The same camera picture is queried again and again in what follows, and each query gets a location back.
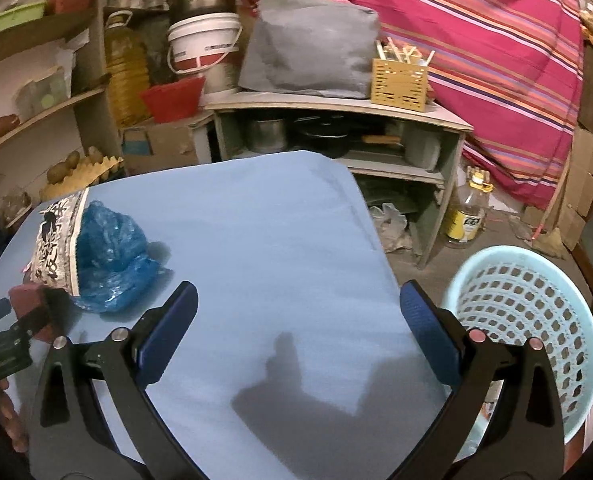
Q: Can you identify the light blue plastic basket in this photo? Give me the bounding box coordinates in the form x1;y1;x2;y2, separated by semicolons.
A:
441;245;593;441

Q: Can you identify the light blue table cloth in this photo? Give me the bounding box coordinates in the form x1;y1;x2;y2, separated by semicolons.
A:
0;148;478;480

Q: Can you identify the oil bottle on floor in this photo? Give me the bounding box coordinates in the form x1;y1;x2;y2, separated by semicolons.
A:
443;166;494;247

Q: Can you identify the grey low shelf cabinet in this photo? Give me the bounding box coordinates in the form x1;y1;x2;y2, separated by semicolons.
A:
206;91;473;268

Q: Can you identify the yellow egg tray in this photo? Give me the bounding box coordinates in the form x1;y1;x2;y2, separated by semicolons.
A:
39;156;124;202

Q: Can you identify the maroon scouring pad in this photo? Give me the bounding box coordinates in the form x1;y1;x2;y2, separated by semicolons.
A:
9;283;54;344

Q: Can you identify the person left hand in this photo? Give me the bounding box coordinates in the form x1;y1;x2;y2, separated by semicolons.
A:
0;378;28;454

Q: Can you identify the red striped curtain cloth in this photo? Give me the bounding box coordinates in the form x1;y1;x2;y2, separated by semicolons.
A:
244;0;583;208

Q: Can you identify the red plastic basin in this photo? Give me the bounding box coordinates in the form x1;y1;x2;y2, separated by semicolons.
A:
139;77;204;124

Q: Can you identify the yellow oil jug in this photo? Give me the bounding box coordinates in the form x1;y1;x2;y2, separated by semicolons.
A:
103;10;150;128

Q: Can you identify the black white snack bag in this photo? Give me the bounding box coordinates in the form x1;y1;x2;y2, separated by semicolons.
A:
27;188;89;296

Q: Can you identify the blue plastic bag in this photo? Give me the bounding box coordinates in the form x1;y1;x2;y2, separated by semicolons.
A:
72;200;161;314

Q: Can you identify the grey cloth covered appliance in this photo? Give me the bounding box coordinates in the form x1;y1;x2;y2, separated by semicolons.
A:
239;0;380;100

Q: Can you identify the cardboard box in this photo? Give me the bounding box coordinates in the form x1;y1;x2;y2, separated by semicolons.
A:
120;112;214;176

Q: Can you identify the straw broom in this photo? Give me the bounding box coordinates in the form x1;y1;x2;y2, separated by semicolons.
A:
531;154;571;259

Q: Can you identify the yellow utensil holder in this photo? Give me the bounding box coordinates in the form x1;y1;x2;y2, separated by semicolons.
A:
370;58;428;112

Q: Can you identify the wooden wall shelf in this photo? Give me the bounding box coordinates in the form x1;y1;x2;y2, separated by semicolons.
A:
0;0;123;221

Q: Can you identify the clear plastic container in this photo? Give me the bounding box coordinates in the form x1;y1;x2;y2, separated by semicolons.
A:
14;65;70;122

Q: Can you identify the white plastic bucket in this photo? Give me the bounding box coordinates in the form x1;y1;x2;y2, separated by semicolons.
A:
166;12;242;96

